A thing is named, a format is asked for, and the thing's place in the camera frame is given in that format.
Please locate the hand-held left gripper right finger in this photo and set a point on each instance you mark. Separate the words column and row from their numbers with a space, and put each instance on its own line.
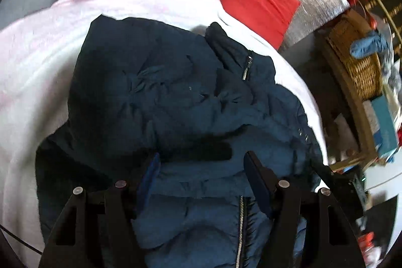
column 258, row 181

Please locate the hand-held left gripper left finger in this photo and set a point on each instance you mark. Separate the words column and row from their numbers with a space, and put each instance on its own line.
column 150, row 175

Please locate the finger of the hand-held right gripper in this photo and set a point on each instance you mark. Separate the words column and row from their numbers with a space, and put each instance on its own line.
column 323, row 170

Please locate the navy blue puffer jacket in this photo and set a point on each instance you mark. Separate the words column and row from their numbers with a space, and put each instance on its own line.
column 176, row 104

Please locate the wooden shelf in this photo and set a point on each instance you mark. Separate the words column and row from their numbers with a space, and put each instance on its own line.
column 351, row 104

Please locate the teal box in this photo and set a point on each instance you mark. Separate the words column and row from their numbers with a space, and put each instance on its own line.
column 384, row 126

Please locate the wicker basket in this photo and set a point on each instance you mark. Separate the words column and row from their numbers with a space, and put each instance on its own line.
column 358, row 57

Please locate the light blue cloth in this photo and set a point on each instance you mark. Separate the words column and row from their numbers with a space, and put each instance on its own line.
column 366, row 46

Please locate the white bed blanket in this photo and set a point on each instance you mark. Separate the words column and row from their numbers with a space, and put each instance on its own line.
column 34, row 73

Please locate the red pillow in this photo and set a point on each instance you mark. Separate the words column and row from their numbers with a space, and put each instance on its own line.
column 260, row 4

